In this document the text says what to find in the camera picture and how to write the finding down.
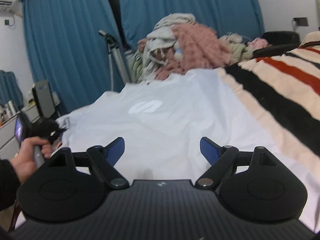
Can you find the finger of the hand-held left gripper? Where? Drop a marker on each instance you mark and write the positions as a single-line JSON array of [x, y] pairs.
[[55, 134]]

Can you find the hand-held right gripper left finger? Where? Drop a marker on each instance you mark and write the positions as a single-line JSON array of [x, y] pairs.
[[117, 150]]

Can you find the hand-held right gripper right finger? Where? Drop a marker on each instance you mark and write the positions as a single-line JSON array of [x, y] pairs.
[[210, 150]]

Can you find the white t-shirt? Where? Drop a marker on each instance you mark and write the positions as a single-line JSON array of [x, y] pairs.
[[162, 120]]

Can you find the person's left forearm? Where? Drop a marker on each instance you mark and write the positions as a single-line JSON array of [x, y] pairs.
[[7, 182]]

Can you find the person's left hand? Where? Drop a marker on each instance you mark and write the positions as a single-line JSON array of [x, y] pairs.
[[22, 160]]

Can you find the white dresser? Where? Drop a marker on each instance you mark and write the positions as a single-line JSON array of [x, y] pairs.
[[10, 130]]

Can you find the group of cosmetic bottles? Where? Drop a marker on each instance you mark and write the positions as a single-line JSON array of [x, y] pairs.
[[8, 110]]

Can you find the black chair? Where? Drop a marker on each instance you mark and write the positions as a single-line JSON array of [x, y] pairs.
[[43, 97]]

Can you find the wavy blue-framed mirror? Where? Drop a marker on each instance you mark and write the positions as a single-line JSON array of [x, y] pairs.
[[8, 87]]

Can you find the green printed blanket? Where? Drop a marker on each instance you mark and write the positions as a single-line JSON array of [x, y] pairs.
[[136, 67]]

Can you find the blue curtain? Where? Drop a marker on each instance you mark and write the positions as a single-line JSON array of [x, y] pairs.
[[200, 2], [62, 42]]

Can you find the silver tripod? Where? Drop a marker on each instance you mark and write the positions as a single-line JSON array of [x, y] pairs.
[[117, 55]]

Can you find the striped fleece blanket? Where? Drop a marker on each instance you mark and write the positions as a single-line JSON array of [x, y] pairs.
[[287, 92]]

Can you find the pink fluffy blanket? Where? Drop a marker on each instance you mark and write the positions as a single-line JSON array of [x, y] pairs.
[[197, 47]]

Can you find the blue white plush toy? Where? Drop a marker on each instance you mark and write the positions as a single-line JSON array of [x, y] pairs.
[[178, 51]]

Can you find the cream green garment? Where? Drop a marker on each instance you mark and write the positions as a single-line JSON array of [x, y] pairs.
[[237, 45]]

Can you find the grey hoodie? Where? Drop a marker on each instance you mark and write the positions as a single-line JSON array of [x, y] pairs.
[[155, 45]]

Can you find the small pink garment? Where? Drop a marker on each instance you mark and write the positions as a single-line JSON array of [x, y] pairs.
[[258, 42]]

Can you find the white air conditioner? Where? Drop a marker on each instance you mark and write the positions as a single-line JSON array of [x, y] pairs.
[[5, 5]]

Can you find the black armchair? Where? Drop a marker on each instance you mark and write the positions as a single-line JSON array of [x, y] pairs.
[[280, 38]]

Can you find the beige garment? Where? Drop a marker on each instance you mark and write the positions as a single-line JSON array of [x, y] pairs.
[[175, 20]]

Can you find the dark window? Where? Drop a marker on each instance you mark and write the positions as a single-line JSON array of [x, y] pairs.
[[110, 5]]

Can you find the beige quilted pillow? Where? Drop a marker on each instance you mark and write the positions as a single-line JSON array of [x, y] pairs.
[[317, 12]]

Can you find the small black wall socket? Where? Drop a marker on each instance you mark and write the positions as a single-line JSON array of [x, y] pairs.
[[7, 22]]

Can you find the wide black wall outlet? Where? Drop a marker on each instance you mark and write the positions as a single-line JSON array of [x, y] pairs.
[[301, 21]]

